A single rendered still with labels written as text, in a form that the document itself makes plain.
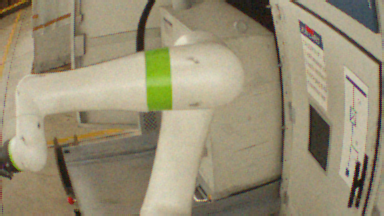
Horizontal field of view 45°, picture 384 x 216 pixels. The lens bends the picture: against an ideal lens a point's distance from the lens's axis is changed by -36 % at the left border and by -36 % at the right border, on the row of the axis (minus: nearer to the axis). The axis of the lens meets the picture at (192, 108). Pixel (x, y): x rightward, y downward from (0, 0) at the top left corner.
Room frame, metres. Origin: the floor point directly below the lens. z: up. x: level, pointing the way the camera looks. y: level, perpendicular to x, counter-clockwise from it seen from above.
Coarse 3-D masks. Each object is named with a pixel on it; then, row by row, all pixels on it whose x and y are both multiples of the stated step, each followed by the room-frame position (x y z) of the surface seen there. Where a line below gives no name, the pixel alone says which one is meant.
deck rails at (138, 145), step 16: (96, 144) 2.08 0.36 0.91; (112, 144) 2.10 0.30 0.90; (128, 144) 2.12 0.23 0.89; (144, 144) 2.13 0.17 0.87; (80, 160) 2.06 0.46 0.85; (96, 160) 2.06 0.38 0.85; (112, 160) 2.06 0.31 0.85; (256, 192) 1.65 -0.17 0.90; (272, 192) 1.66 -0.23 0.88; (192, 208) 1.60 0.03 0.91; (208, 208) 1.61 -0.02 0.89; (224, 208) 1.62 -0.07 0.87; (240, 208) 1.63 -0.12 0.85
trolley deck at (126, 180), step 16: (128, 160) 2.06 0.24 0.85; (144, 160) 2.06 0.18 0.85; (80, 176) 1.93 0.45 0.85; (96, 176) 1.93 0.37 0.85; (112, 176) 1.94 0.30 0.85; (128, 176) 1.94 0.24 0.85; (144, 176) 1.94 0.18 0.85; (80, 192) 1.80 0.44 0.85; (96, 192) 1.80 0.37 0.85; (112, 192) 1.81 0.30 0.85; (128, 192) 1.82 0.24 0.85; (144, 192) 1.82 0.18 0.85; (80, 208) 1.67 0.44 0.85; (96, 208) 1.68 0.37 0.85; (112, 208) 1.69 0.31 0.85; (128, 208) 1.70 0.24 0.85; (256, 208) 1.61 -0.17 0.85; (272, 208) 1.63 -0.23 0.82
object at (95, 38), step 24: (72, 0) 2.39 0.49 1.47; (96, 0) 2.39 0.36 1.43; (120, 0) 2.36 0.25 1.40; (144, 0) 2.34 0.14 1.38; (168, 0) 2.32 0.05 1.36; (72, 24) 2.39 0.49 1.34; (96, 24) 2.39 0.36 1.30; (120, 24) 2.36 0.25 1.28; (72, 48) 2.39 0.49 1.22; (96, 48) 2.39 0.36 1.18; (120, 48) 2.36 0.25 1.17; (144, 48) 2.34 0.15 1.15; (96, 120) 2.40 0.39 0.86; (120, 120) 2.37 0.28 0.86
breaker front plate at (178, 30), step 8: (160, 16) 2.11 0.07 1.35; (168, 16) 1.99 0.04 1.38; (160, 24) 2.12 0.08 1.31; (176, 24) 1.89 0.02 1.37; (176, 32) 1.90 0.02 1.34; (184, 32) 1.81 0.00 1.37; (168, 40) 2.02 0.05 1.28; (176, 40) 1.91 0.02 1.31; (208, 136) 1.67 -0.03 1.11; (208, 144) 1.67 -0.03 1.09; (208, 152) 1.68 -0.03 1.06; (208, 160) 1.69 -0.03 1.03; (200, 168) 1.78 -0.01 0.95; (208, 168) 1.69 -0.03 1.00; (208, 176) 1.70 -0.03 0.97; (208, 184) 1.71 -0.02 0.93
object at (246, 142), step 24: (216, 0) 2.14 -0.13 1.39; (192, 24) 1.81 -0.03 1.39; (216, 24) 1.80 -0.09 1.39; (240, 24) 1.79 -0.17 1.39; (240, 48) 1.67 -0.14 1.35; (264, 48) 1.69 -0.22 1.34; (264, 72) 1.69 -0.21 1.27; (240, 96) 1.67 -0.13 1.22; (264, 96) 1.69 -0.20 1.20; (216, 120) 1.65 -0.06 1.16; (240, 120) 1.67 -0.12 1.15; (264, 120) 1.69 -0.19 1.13; (216, 144) 1.65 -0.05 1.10; (240, 144) 1.67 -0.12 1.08; (264, 144) 1.69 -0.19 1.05; (216, 168) 1.65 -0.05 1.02; (240, 168) 1.67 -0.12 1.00; (264, 168) 1.69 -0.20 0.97; (216, 192) 1.65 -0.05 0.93
